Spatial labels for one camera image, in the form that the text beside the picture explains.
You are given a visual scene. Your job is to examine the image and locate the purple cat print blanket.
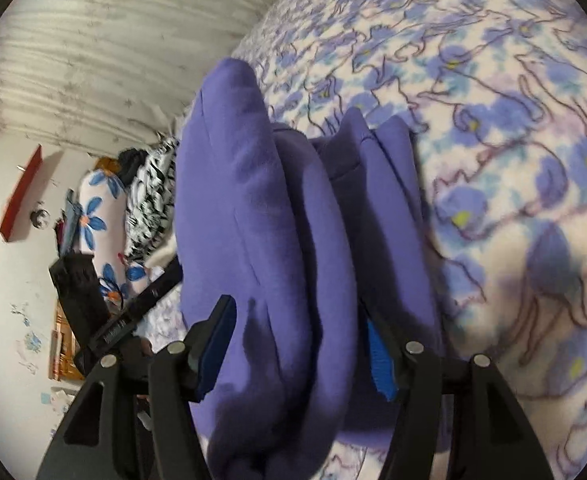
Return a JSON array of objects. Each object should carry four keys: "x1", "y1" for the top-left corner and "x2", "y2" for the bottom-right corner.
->
[{"x1": 231, "y1": 0, "x2": 587, "y2": 479}]

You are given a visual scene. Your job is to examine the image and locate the cream folded garment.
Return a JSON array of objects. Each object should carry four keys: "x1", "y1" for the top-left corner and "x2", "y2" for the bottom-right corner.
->
[{"x1": 145, "y1": 233, "x2": 178, "y2": 269}]

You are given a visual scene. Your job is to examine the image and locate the purple printed hoodie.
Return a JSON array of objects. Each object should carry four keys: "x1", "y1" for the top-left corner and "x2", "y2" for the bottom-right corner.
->
[{"x1": 174, "y1": 58, "x2": 443, "y2": 479}]

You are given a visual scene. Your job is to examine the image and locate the blue flower white quilt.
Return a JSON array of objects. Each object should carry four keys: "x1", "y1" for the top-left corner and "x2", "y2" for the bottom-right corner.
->
[{"x1": 77, "y1": 169, "x2": 149, "y2": 310}]

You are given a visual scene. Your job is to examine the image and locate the red wall shelf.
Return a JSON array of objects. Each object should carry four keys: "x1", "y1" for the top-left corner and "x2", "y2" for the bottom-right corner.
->
[{"x1": 0, "y1": 145, "x2": 43, "y2": 243}]

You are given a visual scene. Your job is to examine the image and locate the black white patterned garment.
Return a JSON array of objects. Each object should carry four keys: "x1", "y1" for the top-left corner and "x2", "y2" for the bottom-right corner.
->
[{"x1": 124, "y1": 136, "x2": 180, "y2": 263}]

